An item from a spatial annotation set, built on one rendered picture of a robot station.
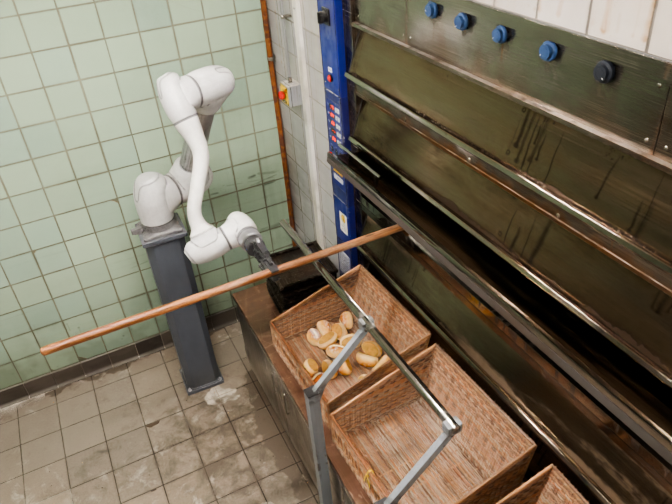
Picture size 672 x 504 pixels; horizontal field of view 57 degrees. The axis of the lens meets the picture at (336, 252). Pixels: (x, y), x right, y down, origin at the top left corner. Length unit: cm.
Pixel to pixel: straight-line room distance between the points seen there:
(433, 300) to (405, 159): 55
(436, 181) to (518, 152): 45
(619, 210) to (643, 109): 23
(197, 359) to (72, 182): 109
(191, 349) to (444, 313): 152
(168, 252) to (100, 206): 51
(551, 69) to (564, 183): 27
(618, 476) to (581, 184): 82
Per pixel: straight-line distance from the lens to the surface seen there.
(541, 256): 175
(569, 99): 156
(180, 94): 244
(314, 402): 214
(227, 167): 339
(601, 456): 195
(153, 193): 284
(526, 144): 169
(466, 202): 196
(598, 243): 160
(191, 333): 328
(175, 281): 307
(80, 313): 364
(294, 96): 299
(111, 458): 342
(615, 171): 152
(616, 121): 148
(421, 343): 245
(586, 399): 187
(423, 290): 241
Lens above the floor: 252
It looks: 35 degrees down
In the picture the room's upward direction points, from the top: 5 degrees counter-clockwise
